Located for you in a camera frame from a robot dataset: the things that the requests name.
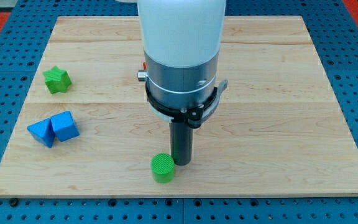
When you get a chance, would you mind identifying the blue cube block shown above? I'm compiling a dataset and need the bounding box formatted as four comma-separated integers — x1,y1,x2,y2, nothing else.
50,111,80,142

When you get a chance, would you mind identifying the green star block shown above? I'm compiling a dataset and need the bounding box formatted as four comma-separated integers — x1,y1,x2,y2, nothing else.
43,66,71,94

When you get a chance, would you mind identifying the green cylinder block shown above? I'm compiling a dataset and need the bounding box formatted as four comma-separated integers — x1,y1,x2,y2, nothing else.
150,153,175,184

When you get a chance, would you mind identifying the black clamp ring with lever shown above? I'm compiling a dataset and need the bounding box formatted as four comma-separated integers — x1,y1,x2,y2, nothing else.
144,79,229,129

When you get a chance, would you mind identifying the light wooden board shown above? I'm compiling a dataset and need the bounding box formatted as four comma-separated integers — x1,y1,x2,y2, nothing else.
0,16,358,198

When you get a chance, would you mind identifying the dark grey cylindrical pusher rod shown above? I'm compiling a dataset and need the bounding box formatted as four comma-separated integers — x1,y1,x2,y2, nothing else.
169,122,193,166

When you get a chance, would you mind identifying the blue triangular prism block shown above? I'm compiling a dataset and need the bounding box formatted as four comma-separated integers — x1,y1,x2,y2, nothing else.
27,118,55,148

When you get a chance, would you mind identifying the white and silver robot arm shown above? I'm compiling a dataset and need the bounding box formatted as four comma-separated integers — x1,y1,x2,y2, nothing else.
137,0,226,110

